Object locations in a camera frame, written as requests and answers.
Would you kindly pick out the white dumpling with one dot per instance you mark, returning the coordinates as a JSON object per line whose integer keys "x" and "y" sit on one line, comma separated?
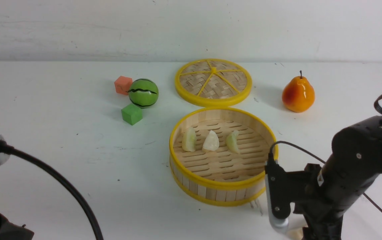
{"x": 211, "y": 142}
{"x": 295, "y": 234}

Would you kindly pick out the pale green dumpling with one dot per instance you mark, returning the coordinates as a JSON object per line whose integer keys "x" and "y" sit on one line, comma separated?
{"x": 232, "y": 142}
{"x": 189, "y": 139}

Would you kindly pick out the pale green dumpling bottom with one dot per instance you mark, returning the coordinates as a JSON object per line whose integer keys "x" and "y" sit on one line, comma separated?
{"x": 232, "y": 142}

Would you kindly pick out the orange foam cube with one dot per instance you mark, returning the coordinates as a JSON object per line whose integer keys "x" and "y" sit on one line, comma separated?
{"x": 122, "y": 85}

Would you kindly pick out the bamboo steamer tray yellow rim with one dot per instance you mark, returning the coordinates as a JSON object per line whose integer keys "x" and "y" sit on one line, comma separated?
{"x": 220, "y": 177}

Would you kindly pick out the green striped watermelon ball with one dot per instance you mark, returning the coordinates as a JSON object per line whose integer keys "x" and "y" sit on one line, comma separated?
{"x": 143, "y": 93}

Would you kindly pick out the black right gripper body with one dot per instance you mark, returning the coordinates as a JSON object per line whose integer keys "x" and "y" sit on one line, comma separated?
{"x": 323, "y": 218}

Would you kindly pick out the green foam cube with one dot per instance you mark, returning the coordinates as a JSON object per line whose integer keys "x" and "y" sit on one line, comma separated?
{"x": 131, "y": 114}

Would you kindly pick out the grey right Piper robot arm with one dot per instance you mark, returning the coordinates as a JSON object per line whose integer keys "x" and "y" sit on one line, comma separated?
{"x": 354, "y": 165}

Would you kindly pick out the grey camera on right gripper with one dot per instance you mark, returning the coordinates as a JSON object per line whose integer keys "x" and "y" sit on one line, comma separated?
{"x": 282, "y": 189}

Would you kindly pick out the orange yellow toy pear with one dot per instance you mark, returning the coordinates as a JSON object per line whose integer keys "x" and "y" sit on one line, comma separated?
{"x": 299, "y": 95}

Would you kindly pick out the woven bamboo steamer lid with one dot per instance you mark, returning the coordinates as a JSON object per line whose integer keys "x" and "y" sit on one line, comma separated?
{"x": 213, "y": 83}

